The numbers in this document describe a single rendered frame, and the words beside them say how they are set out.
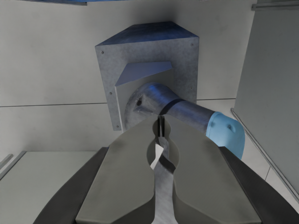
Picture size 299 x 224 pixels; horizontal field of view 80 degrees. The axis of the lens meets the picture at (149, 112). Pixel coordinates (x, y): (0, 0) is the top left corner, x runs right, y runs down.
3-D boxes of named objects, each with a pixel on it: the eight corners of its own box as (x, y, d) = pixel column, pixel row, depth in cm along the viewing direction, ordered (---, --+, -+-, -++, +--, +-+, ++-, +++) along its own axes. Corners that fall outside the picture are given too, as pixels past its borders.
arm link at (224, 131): (201, 109, 44) (261, 132, 34) (177, 158, 44) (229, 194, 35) (175, 91, 35) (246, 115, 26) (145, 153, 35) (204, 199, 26)
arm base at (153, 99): (169, 125, 54) (196, 139, 47) (127, 146, 46) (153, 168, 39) (170, 75, 47) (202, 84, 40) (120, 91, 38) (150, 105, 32)
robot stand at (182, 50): (172, 60, 152) (195, 126, 64) (137, 63, 154) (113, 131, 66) (171, 21, 137) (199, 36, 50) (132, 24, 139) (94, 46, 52)
